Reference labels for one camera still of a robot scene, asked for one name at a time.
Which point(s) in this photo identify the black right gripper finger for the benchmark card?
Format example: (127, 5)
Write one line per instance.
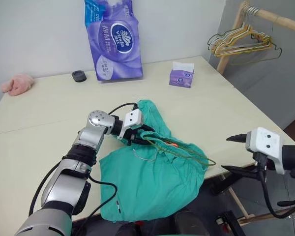
(243, 171)
(238, 138)

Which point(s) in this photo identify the teal green garment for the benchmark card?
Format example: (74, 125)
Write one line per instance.
(150, 186)

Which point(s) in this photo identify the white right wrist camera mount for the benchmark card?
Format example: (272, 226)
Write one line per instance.
(265, 142)

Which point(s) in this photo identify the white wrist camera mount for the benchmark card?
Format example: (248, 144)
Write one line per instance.
(134, 119)
(265, 142)

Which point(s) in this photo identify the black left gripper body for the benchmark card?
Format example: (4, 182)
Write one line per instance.
(132, 136)

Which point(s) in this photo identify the dark rounded shape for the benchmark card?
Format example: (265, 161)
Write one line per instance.
(190, 223)

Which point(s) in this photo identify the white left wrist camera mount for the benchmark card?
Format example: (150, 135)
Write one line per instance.
(134, 119)

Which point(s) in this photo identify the pink cloth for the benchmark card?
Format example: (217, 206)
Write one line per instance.
(17, 84)

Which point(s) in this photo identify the small purple tissue pack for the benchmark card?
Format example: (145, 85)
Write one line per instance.
(180, 78)

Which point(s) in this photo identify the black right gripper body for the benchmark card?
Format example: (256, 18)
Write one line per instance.
(260, 162)

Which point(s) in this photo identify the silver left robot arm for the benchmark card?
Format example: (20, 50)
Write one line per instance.
(88, 140)

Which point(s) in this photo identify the black round cap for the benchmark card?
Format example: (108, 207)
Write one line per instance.
(79, 76)

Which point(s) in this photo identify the purple tissue multipack bag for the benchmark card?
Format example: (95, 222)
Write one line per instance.
(115, 49)

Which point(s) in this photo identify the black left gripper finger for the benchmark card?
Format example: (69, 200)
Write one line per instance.
(147, 128)
(141, 141)

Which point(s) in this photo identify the black metal frame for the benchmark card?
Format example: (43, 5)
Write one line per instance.
(232, 225)

